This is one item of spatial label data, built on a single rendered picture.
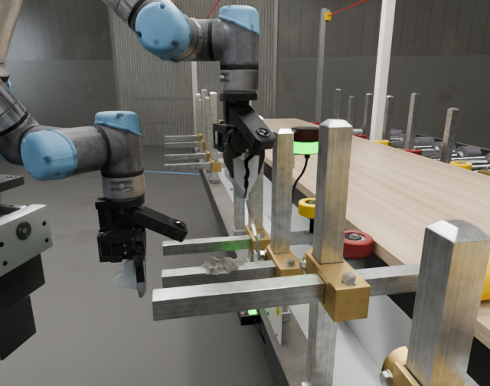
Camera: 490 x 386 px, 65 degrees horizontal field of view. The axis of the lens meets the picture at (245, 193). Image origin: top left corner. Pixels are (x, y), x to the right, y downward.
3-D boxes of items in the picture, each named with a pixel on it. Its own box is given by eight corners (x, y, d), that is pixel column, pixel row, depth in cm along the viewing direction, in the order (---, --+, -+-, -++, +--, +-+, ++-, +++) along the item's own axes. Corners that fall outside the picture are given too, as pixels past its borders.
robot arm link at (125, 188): (145, 168, 75) (142, 178, 67) (146, 191, 76) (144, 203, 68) (104, 169, 73) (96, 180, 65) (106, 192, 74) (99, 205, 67)
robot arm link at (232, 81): (266, 70, 73) (229, 69, 69) (266, 94, 75) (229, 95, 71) (246, 70, 80) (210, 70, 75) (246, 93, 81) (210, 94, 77)
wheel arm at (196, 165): (164, 172, 195) (164, 164, 194) (164, 171, 199) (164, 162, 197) (248, 168, 203) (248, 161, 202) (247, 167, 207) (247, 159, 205)
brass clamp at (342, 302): (329, 323, 51) (331, 289, 50) (297, 275, 64) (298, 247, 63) (371, 318, 52) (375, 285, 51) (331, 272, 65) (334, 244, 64)
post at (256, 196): (250, 282, 113) (251, 116, 99) (247, 276, 116) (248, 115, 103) (262, 281, 113) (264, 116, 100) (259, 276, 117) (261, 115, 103)
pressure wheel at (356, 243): (341, 292, 82) (345, 243, 79) (326, 275, 90) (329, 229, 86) (375, 289, 83) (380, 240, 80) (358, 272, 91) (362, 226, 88)
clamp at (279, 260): (279, 292, 78) (280, 269, 76) (263, 262, 91) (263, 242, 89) (305, 289, 79) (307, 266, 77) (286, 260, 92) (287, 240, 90)
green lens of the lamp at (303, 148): (295, 154, 77) (295, 143, 76) (286, 148, 82) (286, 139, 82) (324, 153, 78) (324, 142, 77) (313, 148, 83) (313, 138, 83)
